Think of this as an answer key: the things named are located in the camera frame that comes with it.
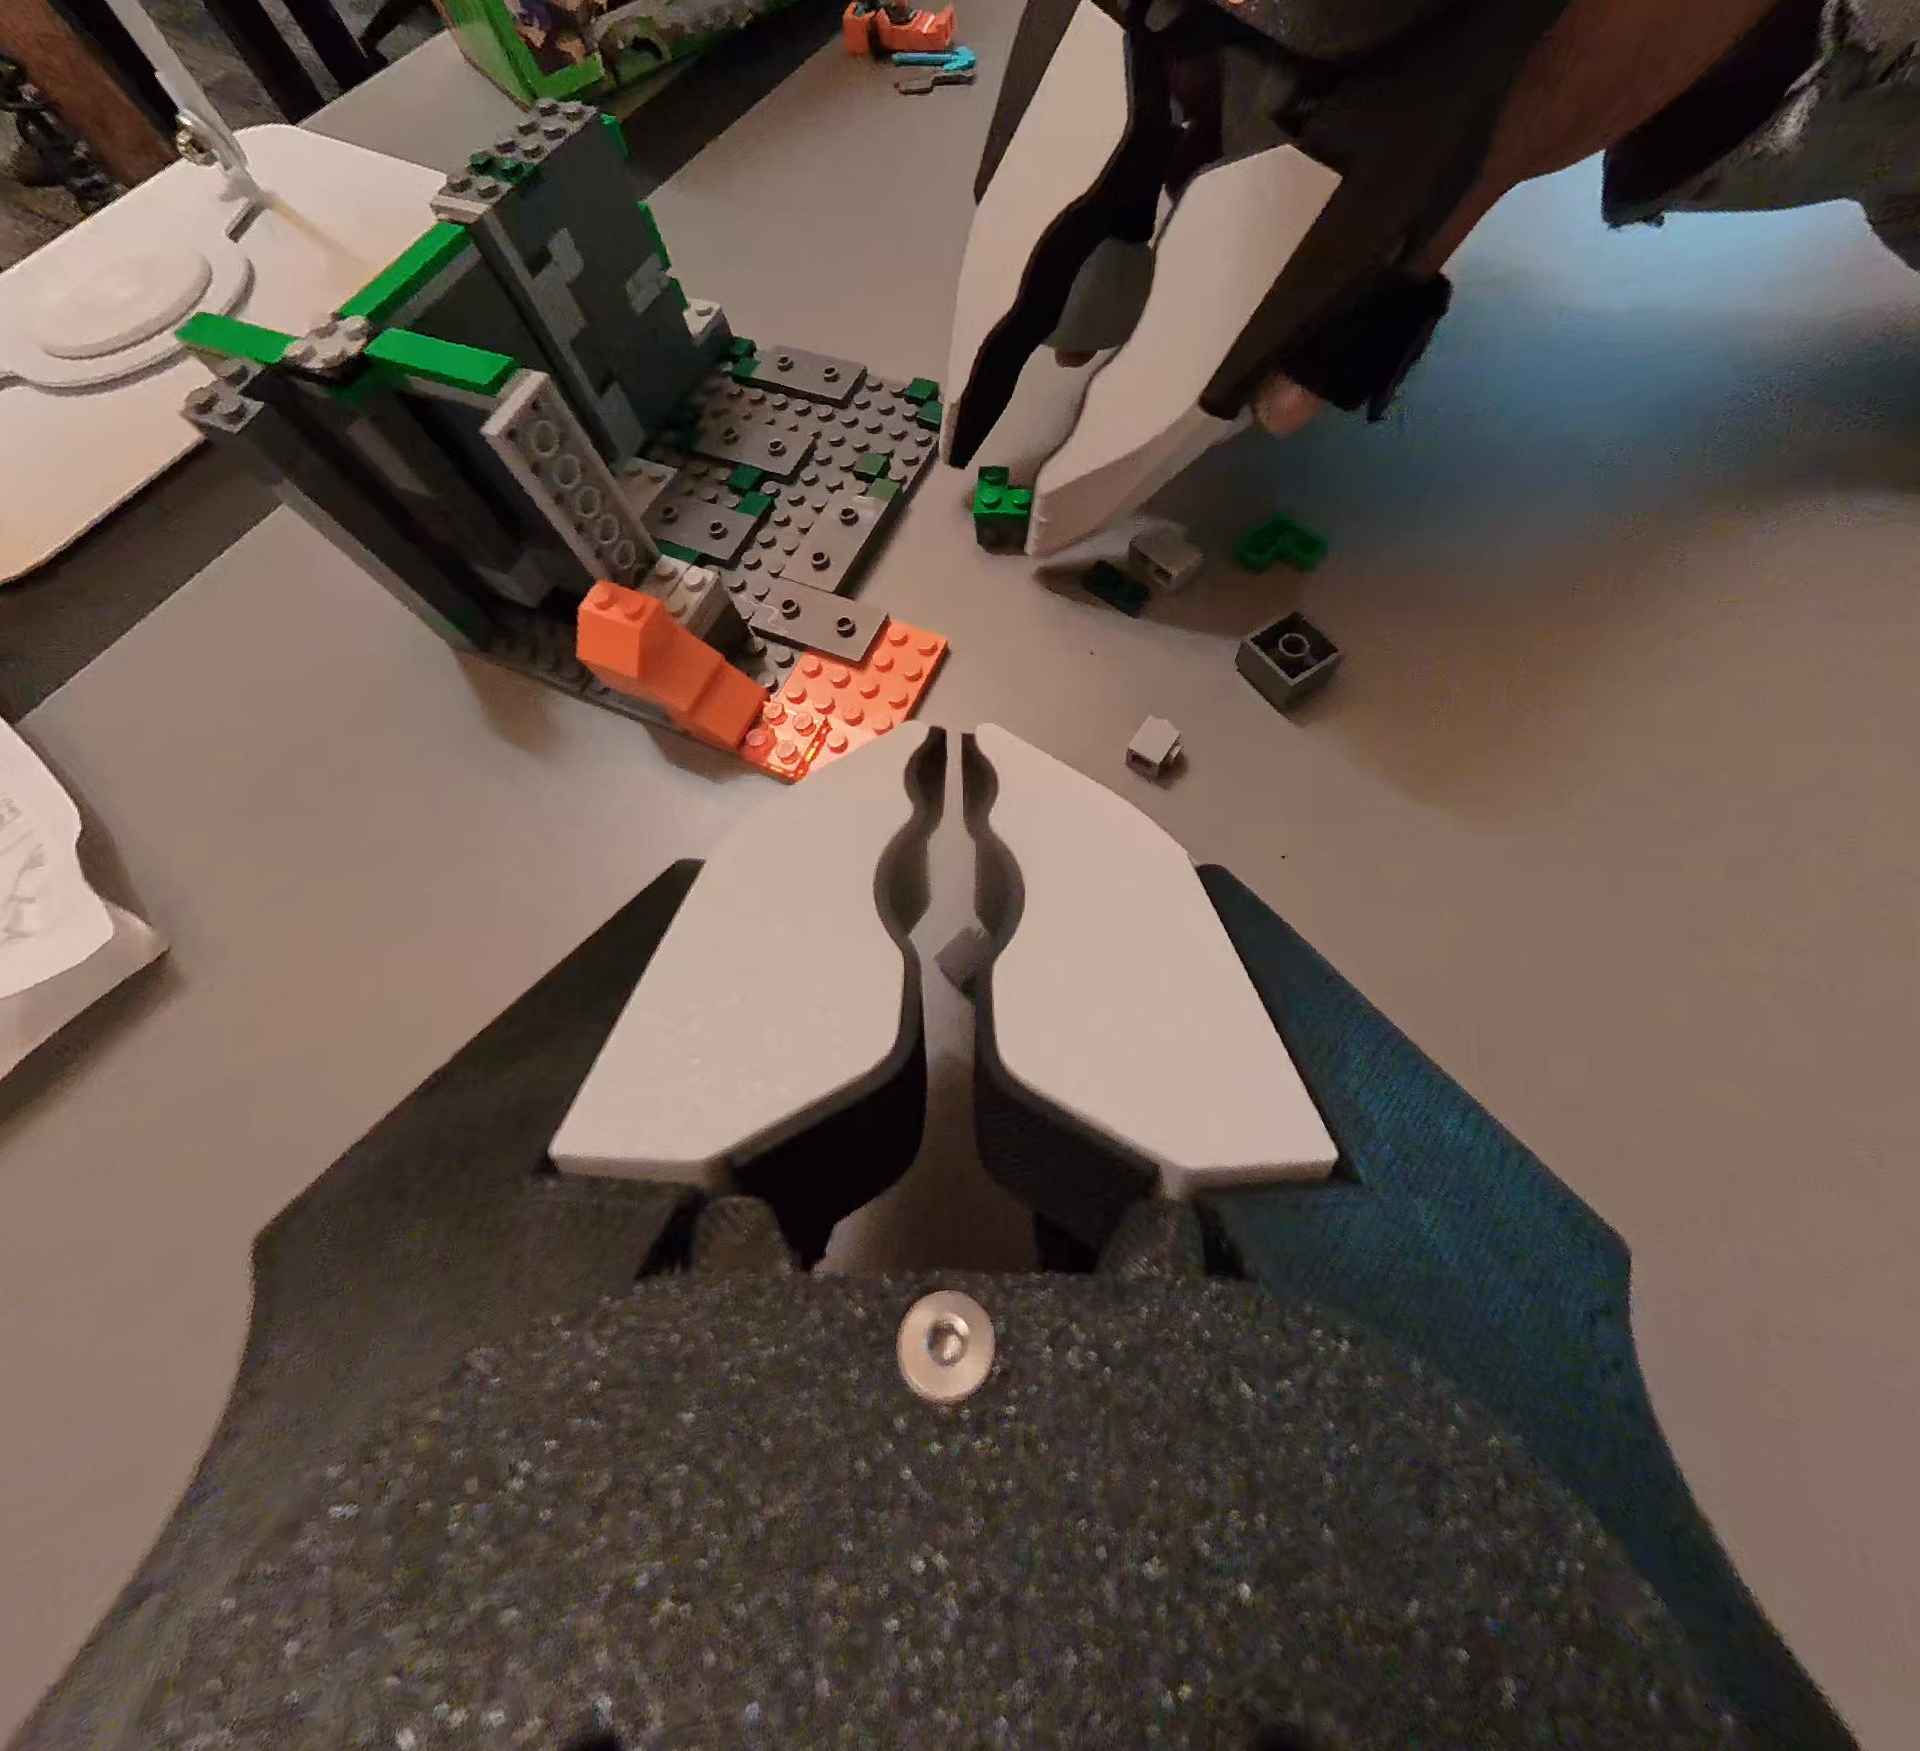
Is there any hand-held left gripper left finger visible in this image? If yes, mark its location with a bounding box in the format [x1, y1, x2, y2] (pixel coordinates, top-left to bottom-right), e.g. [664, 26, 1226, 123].
[550, 723, 949, 1265]

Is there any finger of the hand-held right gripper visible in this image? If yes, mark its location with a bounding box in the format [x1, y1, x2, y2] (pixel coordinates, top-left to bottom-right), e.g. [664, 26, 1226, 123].
[1028, 147, 1344, 561]
[939, 0, 1173, 474]

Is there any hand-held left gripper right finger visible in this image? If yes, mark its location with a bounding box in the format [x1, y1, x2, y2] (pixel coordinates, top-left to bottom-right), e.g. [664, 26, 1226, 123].
[958, 723, 1339, 1265]

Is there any orange lego minifigure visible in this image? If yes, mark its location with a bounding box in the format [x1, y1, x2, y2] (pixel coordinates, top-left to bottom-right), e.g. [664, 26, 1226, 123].
[838, 0, 958, 60]

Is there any green lego corner plate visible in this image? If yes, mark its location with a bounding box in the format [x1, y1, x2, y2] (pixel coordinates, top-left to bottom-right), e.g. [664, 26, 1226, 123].
[1231, 512, 1330, 580]

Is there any grey green lego building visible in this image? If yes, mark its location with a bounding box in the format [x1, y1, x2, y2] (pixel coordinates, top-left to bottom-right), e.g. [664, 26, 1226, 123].
[174, 97, 949, 785]

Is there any dark grey square lego brick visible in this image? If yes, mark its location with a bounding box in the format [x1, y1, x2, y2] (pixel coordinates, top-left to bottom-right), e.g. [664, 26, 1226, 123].
[1231, 611, 1344, 713]

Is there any torn printed paper bag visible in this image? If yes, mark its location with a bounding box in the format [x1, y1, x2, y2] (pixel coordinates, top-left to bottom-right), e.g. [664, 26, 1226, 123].
[0, 713, 170, 1083]

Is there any person's right forearm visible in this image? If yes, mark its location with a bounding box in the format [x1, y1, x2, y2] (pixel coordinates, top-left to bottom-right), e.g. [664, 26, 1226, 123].
[1588, 0, 1920, 230]

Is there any person's right hand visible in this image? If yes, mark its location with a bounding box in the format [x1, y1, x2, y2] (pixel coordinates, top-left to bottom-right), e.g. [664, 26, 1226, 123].
[1252, 0, 1696, 434]

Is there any white book stand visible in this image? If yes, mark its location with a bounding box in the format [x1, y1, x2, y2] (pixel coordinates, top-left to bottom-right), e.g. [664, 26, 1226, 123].
[0, 0, 454, 588]

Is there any black coiled cable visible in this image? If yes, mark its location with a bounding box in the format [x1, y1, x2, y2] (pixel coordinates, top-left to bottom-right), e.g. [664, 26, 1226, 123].
[0, 57, 91, 209]

